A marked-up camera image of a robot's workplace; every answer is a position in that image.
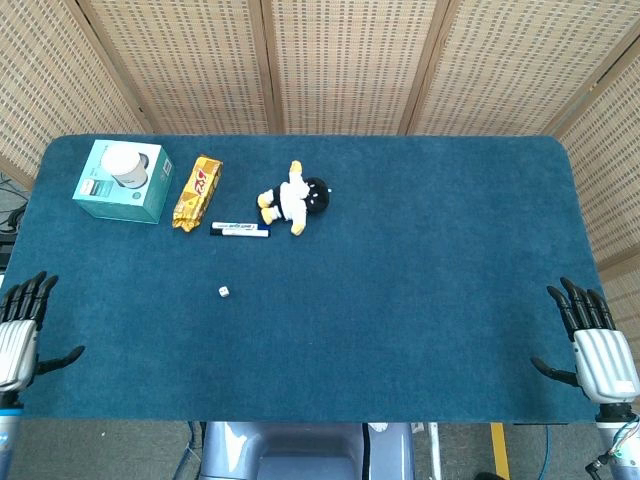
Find white marker pen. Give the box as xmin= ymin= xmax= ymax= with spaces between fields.
xmin=211 ymin=221 xmax=270 ymax=232
xmin=209 ymin=228 xmax=271 ymax=238

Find blue table mat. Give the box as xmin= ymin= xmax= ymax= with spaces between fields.
xmin=0 ymin=133 xmax=612 ymax=425

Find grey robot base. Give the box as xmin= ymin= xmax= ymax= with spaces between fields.
xmin=198 ymin=420 xmax=416 ymax=480

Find black and white plush doll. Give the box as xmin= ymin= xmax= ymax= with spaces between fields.
xmin=257 ymin=159 xmax=333 ymax=237

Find woven bamboo folding screen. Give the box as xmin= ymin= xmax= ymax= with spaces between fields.
xmin=0 ymin=0 xmax=640 ymax=351

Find black cables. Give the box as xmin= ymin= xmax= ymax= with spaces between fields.
xmin=0 ymin=172 xmax=31 ymax=236

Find teal product box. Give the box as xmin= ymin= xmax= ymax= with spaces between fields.
xmin=72 ymin=139 xmax=175 ymax=225

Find yellow floor tape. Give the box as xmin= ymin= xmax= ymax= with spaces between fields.
xmin=489 ymin=422 xmax=511 ymax=480

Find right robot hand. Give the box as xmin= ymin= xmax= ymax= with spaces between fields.
xmin=530 ymin=276 xmax=640 ymax=421

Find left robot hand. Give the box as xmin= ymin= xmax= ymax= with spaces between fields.
xmin=0 ymin=271 xmax=86 ymax=407

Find yellow snack packet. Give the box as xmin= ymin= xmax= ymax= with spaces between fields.
xmin=172 ymin=155 xmax=224 ymax=234

